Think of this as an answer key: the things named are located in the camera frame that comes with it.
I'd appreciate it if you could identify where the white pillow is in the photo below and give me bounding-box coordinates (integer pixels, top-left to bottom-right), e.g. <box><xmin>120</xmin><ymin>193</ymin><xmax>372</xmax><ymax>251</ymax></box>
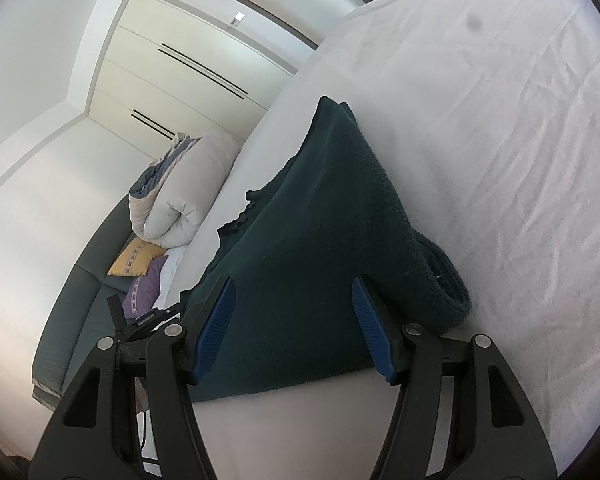
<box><xmin>152</xmin><ymin>245</ymin><xmax>190</xmax><ymax>311</ymax></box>

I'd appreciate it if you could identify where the dark brown door frame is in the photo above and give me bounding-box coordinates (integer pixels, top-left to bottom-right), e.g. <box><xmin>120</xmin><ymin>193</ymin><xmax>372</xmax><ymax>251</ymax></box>
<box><xmin>162</xmin><ymin>0</ymin><xmax>386</xmax><ymax>52</ymax></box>

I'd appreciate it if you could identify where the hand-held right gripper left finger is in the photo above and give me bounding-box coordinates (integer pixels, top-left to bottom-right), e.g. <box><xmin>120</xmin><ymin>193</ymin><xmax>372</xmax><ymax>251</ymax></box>
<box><xmin>27</xmin><ymin>276</ymin><xmax>237</xmax><ymax>480</ymax></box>

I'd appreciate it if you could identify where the dark green sweater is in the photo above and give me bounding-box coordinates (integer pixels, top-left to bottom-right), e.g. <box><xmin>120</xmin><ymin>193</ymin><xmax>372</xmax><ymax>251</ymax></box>
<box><xmin>180</xmin><ymin>95</ymin><xmax>473</xmax><ymax>403</ymax></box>

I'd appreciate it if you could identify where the yellow patterned pillow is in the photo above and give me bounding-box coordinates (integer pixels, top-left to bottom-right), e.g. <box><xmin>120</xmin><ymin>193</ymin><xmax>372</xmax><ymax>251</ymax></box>
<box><xmin>106</xmin><ymin>237</ymin><xmax>169</xmax><ymax>277</ymax></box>

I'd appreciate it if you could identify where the purple patterned pillow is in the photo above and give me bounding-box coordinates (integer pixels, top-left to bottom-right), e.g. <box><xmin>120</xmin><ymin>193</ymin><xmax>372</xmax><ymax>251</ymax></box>
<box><xmin>122</xmin><ymin>255</ymin><xmax>170</xmax><ymax>320</ymax></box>

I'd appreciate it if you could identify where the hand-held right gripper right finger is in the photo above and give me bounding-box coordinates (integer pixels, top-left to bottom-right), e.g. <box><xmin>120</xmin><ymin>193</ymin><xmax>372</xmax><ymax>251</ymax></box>
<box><xmin>351</xmin><ymin>276</ymin><xmax>561</xmax><ymax>480</ymax></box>

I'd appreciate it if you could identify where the cream wardrobe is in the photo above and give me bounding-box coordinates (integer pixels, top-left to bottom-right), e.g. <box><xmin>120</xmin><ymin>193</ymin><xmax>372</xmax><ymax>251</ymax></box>
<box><xmin>82</xmin><ymin>0</ymin><xmax>301</xmax><ymax>161</ymax></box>

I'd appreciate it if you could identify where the folded beige duvet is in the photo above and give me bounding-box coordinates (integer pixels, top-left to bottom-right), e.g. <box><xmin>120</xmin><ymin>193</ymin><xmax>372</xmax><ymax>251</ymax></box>
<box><xmin>128</xmin><ymin>130</ymin><xmax>243</xmax><ymax>250</ymax></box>

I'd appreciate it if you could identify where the dark green padded headboard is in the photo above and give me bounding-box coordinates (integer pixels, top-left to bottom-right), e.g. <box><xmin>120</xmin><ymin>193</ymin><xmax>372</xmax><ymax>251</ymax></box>
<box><xmin>31</xmin><ymin>200</ymin><xmax>148</xmax><ymax>406</ymax></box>

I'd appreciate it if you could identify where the bed with white sheet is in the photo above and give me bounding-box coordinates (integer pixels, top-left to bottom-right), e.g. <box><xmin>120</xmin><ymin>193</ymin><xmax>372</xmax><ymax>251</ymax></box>
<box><xmin>150</xmin><ymin>0</ymin><xmax>600</xmax><ymax>480</ymax></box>

